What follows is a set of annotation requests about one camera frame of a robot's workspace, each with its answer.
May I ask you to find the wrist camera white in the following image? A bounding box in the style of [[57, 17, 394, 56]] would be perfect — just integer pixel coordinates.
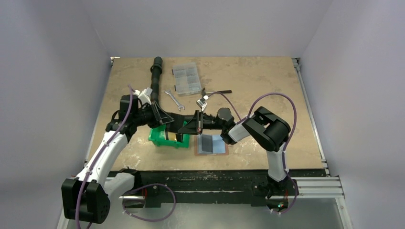
[[133, 87, 153, 105], [196, 95, 209, 112]]

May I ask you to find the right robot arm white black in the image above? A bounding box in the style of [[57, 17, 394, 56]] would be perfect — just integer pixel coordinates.
[[178, 106, 293, 194]]

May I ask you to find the aluminium frame rail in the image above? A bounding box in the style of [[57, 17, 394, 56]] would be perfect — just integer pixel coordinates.
[[56, 176, 353, 229]]

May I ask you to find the clear plastic screw organizer box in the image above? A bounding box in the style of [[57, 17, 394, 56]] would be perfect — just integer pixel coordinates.
[[172, 62, 202, 96]]

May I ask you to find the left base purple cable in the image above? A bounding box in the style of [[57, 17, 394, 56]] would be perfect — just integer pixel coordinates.
[[122, 184, 177, 222]]

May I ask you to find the black credit card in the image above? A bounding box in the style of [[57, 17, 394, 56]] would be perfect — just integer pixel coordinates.
[[165, 122, 184, 143]]

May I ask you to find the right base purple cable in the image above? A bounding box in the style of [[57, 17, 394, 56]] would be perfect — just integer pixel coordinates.
[[269, 177, 303, 216]]

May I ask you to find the black corrugated hose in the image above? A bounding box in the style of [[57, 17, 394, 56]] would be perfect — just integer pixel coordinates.
[[149, 56, 203, 127]]

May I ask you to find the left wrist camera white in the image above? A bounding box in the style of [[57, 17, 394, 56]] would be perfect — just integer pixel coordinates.
[[133, 87, 153, 105]]

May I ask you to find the silver open-end wrench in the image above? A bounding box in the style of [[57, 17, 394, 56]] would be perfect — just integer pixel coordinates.
[[164, 89, 185, 111]]

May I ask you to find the small black-handled hammer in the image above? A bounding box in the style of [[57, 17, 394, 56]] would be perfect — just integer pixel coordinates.
[[201, 88, 233, 97]]

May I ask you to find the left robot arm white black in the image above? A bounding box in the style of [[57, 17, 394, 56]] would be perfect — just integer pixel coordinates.
[[61, 93, 174, 229]]

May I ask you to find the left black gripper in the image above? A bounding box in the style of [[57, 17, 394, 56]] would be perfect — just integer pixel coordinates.
[[133, 101, 173, 129]]

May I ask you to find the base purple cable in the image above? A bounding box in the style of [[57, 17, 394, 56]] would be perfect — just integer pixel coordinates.
[[122, 184, 177, 222], [269, 177, 303, 216]]

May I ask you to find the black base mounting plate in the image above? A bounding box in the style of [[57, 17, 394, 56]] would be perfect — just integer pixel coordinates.
[[111, 167, 299, 208]]

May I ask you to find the green plastic bin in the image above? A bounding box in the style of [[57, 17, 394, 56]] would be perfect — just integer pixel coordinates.
[[148, 125, 190, 148]]

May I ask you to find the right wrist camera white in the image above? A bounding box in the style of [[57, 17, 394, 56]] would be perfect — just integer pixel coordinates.
[[196, 95, 209, 112]]

